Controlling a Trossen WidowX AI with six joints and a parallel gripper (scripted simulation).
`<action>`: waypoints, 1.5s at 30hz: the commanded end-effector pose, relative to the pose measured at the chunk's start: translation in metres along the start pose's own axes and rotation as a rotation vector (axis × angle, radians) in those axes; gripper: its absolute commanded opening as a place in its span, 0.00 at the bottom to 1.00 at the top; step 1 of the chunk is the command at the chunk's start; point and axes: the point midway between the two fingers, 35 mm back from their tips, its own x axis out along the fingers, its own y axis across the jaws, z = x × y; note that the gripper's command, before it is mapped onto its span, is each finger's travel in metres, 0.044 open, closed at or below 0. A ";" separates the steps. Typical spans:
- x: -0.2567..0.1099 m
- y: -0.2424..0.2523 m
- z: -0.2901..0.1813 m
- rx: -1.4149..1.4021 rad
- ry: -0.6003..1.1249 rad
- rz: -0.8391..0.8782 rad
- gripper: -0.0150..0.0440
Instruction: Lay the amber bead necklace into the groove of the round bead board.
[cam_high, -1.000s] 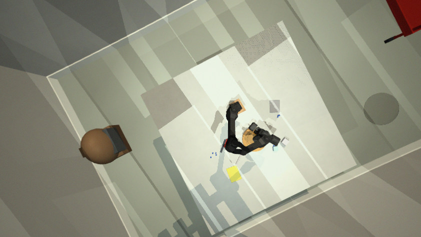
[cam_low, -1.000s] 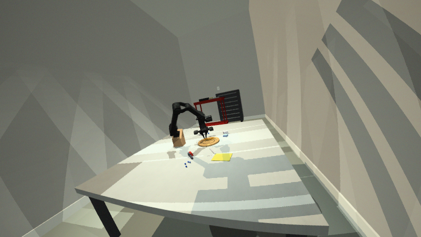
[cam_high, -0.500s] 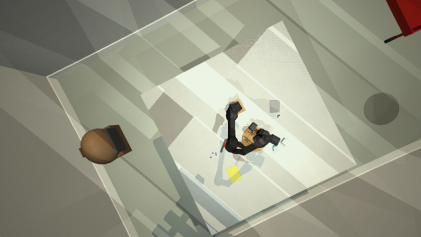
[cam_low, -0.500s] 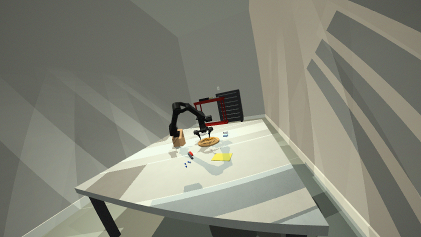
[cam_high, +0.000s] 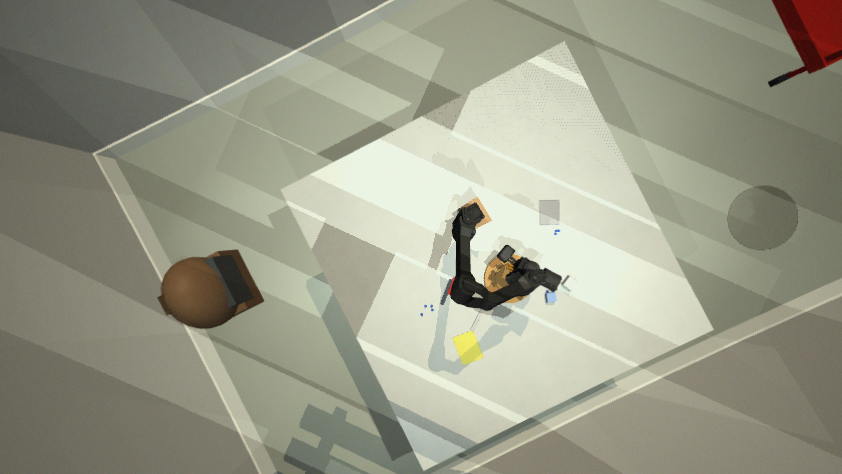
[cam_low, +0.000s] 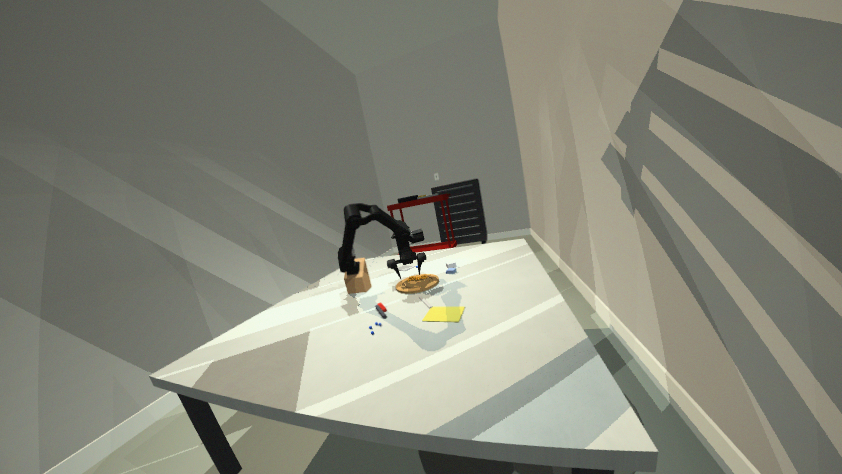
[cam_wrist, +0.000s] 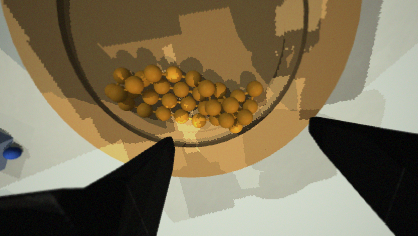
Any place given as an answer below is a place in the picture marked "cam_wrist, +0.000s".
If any tan round bead board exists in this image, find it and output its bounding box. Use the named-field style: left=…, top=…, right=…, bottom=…
left=0, top=0, right=362, bottom=178

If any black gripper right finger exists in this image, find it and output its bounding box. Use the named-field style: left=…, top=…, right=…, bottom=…
left=308, top=117, right=418, bottom=236

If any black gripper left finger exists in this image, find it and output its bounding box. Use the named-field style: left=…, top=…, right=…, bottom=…
left=0, top=136, right=175, bottom=236

